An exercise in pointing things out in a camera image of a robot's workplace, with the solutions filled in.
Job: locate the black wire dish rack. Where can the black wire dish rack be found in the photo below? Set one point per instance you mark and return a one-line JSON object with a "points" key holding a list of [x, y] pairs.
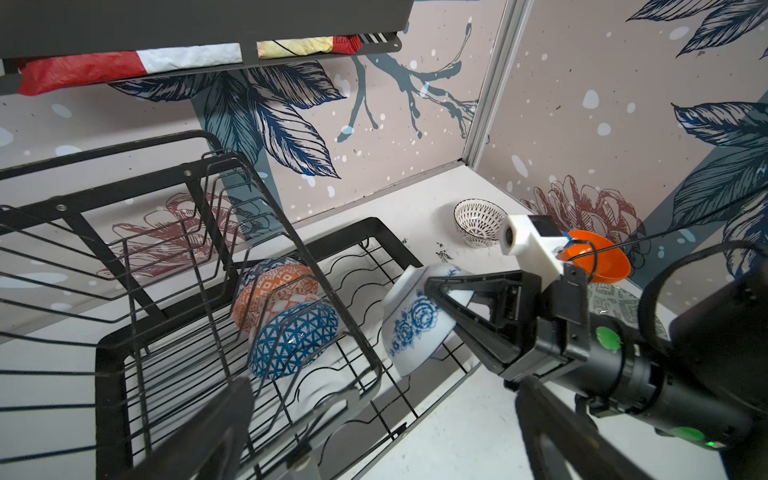
{"points": [[119, 269]]}

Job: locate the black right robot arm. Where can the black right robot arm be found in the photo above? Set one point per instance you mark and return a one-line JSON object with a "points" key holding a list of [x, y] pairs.
{"points": [[705, 384]]}

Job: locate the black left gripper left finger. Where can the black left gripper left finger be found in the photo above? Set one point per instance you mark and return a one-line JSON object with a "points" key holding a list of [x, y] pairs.
{"points": [[209, 445]]}

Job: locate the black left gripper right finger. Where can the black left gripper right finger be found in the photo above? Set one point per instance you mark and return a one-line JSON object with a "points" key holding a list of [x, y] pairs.
{"points": [[557, 440]]}

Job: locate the white brown patterned bowl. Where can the white brown patterned bowl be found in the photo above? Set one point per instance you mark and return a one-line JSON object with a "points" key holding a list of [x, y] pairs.
{"points": [[479, 222]]}

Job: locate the green grey patterned bowl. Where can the green grey patterned bowl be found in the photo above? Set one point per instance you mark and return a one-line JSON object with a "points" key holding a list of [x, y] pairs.
{"points": [[613, 301]]}

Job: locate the blue floral bowl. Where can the blue floral bowl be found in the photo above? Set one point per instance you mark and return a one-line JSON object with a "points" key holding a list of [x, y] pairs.
{"points": [[413, 326]]}

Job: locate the orange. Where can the orange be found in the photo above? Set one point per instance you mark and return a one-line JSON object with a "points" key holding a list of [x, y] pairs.
{"points": [[269, 288]]}

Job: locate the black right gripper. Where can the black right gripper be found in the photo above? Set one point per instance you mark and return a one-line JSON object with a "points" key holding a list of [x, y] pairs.
{"points": [[516, 327]]}

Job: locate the red cassava chips bag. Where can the red cassava chips bag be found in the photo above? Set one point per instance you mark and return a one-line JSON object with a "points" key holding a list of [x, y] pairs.
{"points": [[49, 74]]}

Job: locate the orange plastic bowl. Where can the orange plastic bowl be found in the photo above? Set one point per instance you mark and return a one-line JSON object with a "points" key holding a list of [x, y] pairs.
{"points": [[597, 256]]}

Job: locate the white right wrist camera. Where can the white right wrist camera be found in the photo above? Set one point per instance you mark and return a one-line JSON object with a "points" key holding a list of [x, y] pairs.
{"points": [[535, 241]]}

